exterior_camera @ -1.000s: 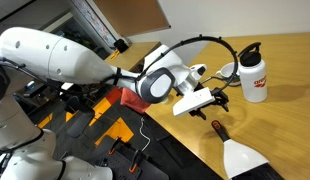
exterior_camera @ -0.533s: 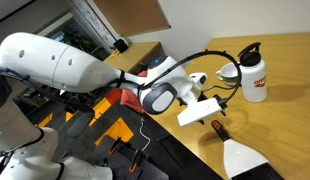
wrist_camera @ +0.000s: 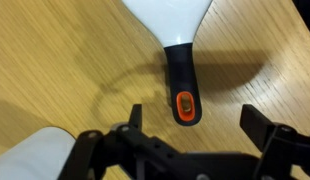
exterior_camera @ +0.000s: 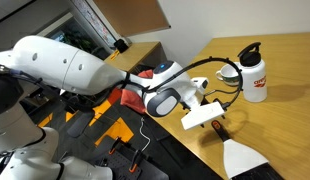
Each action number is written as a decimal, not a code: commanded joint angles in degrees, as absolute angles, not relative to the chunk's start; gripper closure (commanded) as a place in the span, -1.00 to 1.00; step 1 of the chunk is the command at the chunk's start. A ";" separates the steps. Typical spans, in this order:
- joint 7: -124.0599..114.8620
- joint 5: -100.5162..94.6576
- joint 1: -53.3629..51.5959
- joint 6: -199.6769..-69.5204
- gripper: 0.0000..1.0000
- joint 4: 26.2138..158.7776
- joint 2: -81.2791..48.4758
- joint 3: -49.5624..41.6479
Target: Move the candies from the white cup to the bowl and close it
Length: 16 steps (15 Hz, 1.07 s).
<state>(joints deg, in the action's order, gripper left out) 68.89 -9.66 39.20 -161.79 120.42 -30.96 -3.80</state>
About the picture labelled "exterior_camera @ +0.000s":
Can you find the white black hand brush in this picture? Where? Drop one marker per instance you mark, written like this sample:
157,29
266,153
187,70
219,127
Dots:
241,156

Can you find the black orange clamp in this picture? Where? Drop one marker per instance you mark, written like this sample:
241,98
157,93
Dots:
134,161
113,146

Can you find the white green ceramic mug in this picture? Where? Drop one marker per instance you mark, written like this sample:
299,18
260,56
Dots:
228,75

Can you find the salmon pink towel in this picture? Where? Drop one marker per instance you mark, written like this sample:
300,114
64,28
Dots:
133,100

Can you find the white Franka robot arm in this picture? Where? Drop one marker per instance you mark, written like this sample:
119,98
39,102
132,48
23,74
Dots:
61,66

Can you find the brown cork board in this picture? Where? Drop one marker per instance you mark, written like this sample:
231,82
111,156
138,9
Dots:
131,15

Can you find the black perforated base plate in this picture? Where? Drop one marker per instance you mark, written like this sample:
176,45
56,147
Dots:
121,165

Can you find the small black box device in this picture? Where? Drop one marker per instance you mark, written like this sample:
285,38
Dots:
121,45

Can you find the green plant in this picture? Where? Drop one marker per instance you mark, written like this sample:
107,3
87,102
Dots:
78,41

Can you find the white wall poster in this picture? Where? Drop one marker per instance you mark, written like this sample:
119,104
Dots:
95,20

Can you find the yellow red tag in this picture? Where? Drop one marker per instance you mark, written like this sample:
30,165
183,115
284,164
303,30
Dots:
115,55

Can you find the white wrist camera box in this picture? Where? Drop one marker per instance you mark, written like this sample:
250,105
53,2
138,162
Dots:
201,116

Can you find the black cushion pad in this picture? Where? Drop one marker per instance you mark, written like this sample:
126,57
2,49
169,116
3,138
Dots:
80,123

